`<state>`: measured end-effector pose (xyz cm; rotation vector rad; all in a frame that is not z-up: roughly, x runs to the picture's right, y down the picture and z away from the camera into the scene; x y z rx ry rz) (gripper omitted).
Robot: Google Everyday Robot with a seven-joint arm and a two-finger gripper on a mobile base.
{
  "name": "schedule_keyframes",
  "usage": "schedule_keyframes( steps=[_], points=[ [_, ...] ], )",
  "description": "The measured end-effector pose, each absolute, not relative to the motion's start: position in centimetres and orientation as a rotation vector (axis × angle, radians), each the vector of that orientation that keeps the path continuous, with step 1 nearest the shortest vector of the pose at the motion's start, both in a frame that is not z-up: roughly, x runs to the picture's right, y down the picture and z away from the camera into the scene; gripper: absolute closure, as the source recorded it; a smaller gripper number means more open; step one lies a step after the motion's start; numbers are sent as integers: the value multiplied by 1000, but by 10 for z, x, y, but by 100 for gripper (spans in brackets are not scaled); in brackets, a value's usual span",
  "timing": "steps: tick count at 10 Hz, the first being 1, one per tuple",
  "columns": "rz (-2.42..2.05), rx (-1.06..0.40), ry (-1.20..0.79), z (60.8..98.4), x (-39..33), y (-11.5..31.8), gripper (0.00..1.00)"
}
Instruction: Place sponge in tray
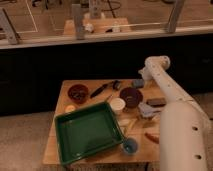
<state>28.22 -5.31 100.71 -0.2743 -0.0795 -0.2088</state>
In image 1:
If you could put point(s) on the dark red bowl with beans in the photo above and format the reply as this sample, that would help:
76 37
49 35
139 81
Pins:
78 93

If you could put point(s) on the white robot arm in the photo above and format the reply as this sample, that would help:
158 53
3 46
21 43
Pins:
183 123

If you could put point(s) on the white cup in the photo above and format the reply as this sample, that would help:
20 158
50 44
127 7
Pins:
117 105

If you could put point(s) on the small yellow round object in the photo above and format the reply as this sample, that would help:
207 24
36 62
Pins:
70 108

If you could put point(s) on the dark grey rectangular block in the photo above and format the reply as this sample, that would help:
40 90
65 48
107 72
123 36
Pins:
156 102

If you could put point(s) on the blue-grey sponge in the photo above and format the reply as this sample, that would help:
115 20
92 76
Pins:
138 83

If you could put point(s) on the small wooden background table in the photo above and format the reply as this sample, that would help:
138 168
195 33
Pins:
100 26

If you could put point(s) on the green plastic tray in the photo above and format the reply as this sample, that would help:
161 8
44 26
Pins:
86 131

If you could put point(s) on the purple bowl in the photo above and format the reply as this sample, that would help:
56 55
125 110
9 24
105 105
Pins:
131 96

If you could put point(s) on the orange carrot toy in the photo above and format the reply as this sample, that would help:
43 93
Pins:
152 138

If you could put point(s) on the small blue cup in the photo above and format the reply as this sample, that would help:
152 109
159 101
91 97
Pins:
130 146

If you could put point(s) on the black handled dish brush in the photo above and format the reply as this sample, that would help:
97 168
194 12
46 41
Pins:
114 84

